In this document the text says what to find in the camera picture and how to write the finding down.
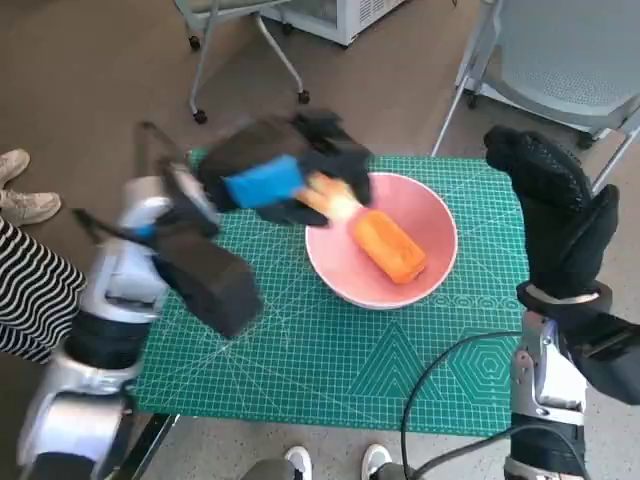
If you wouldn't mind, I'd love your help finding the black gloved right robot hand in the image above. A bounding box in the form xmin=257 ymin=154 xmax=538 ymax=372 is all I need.
xmin=483 ymin=124 xmax=621 ymax=301

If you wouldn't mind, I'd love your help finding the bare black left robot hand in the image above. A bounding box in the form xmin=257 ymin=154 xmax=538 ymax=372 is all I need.
xmin=197 ymin=110 xmax=374 ymax=229

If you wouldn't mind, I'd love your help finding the round toy bread bun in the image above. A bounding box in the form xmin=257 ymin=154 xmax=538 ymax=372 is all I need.
xmin=297 ymin=172 xmax=359 ymax=221

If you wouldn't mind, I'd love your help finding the pink bowl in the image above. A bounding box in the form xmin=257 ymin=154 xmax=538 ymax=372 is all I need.
xmin=304 ymin=172 xmax=459 ymax=311

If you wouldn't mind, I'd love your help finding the braided toy bread loaf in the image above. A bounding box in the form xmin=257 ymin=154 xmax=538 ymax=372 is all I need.
xmin=353 ymin=209 xmax=427 ymax=285

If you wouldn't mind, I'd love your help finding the grey chair with casters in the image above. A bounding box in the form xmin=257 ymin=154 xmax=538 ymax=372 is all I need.
xmin=174 ymin=0 xmax=311 ymax=125

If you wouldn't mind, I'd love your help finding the white cabinet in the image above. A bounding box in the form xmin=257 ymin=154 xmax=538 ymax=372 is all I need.
xmin=259 ymin=0 xmax=406 ymax=47

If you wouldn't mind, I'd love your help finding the grey mesh chair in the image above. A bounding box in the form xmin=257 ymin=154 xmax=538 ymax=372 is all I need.
xmin=429 ymin=0 xmax=640 ymax=194

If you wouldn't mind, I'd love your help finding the green cutting mat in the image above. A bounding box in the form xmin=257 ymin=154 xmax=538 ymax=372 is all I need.
xmin=134 ymin=148 xmax=584 ymax=440

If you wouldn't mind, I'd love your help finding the person's beige shoe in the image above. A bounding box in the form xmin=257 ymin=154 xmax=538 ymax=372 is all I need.
xmin=0 ymin=148 xmax=31 ymax=184
xmin=0 ymin=190 xmax=62 ymax=226

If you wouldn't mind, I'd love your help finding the person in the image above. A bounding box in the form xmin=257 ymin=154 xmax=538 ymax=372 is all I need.
xmin=0 ymin=219 xmax=89 ymax=364

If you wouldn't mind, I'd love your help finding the white shoe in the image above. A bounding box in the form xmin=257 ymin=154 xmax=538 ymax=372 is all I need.
xmin=361 ymin=440 xmax=394 ymax=480
xmin=283 ymin=443 xmax=314 ymax=480

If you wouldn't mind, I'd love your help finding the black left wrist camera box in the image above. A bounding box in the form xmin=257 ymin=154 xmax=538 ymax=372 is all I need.
xmin=154 ymin=219 xmax=261 ymax=340

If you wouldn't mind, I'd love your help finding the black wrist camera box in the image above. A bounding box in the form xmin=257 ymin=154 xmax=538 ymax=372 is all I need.
xmin=562 ymin=312 xmax=640 ymax=406
xmin=154 ymin=219 xmax=261 ymax=340

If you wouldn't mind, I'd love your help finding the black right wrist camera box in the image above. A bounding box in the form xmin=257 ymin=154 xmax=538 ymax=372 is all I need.
xmin=562 ymin=312 xmax=640 ymax=406

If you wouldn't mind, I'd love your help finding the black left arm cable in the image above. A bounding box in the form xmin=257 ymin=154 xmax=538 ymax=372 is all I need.
xmin=72 ymin=119 xmax=194 ymax=246

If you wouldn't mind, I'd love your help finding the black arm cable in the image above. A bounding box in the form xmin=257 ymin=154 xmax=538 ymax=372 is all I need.
xmin=72 ymin=119 xmax=194 ymax=246
xmin=399 ymin=329 xmax=589 ymax=480

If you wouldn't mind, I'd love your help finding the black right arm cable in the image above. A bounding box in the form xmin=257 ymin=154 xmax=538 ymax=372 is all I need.
xmin=399 ymin=329 xmax=589 ymax=480

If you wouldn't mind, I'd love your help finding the metal table frame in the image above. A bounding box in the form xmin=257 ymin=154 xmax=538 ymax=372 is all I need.
xmin=112 ymin=413 xmax=179 ymax=480

